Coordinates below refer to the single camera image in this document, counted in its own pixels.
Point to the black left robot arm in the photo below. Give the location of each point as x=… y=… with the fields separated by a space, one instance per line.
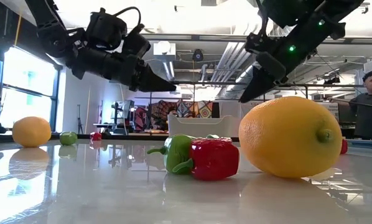
x=49 y=28

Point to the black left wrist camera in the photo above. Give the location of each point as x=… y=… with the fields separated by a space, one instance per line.
x=136 y=43

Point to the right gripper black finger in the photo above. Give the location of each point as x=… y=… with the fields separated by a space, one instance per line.
x=267 y=91
x=259 y=84

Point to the white plastic basket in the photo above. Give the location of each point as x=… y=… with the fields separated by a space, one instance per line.
x=201 y=126

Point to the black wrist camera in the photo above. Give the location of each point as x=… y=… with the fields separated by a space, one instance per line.
x=270 y=65
x=136 y=43

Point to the grey ceiling rail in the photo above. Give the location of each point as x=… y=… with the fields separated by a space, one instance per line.
x=204 y=37

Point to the black round ceiling device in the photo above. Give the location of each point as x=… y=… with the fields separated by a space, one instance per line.
x=198 y=55

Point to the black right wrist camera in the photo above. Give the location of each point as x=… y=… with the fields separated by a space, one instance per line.
x=270 y=65

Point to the white ceiling box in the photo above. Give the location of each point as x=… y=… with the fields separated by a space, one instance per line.
x=164 y=48

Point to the red toy pepper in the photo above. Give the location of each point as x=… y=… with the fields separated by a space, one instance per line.
x=215 y=160
x=95 y=136
x=344 y=147

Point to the black metal pipe rack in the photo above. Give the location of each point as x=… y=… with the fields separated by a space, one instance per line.
x=204 y=82

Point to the black tripod stand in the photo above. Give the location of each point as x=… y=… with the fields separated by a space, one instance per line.
x=79 y=124

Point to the person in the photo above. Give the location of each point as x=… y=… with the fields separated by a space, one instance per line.
x=371 y=115

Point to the green toy pepper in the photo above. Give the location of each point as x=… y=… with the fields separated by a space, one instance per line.
x=176 y=149
x=212 y=136
x=68 y=138

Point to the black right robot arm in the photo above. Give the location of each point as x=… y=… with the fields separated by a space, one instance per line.
x=313 y=28

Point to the computer monitor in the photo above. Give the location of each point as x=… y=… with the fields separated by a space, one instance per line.
x=123 y=109

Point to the yellow toy lemon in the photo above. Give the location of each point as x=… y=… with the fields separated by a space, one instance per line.
x=285 y=140
x=31 y=132

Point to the dark striped quilt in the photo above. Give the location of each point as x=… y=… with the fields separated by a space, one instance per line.
x=161 y=112

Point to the colourful patchwork quilt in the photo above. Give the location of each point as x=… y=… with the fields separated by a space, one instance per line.
x=195 y=109

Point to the large window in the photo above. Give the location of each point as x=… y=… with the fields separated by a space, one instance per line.
x=27 y=81

